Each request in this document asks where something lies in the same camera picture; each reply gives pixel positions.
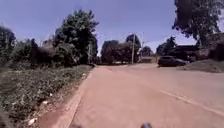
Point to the clump of trees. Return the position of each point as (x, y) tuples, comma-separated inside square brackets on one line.
[(115, 51)]

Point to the utility pole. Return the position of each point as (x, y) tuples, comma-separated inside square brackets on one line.
[(133, 50)]

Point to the red brick path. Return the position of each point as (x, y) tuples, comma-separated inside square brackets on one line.
[(113, 100)]

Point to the large leafy tree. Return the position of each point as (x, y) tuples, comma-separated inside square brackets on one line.
[(77, 36)]

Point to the small tree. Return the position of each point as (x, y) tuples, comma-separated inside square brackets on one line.
[(166, 46)]

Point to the flush path edging strip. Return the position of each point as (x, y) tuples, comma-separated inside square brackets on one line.
[(72, 106)]

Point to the dark car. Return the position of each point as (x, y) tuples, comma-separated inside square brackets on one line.
[(170, 61)]

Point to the robot's own part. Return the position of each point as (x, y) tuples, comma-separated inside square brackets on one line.
[(146, 126), (76, 126)]

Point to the low dark building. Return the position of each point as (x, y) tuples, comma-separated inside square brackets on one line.
[(183, 51)]

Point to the reddish asphalt road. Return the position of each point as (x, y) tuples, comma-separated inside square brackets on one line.
[(190, 80)]

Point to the weedy grass verge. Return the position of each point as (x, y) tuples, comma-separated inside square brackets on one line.
[(33, 86)]

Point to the dark green bushes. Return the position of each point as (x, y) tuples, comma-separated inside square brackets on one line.
[(20, 53)]

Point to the dirt mound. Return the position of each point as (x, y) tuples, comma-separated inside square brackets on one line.
[(206, 66)]

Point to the tall dark tree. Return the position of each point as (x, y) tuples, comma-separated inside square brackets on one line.
[(196, 18)]

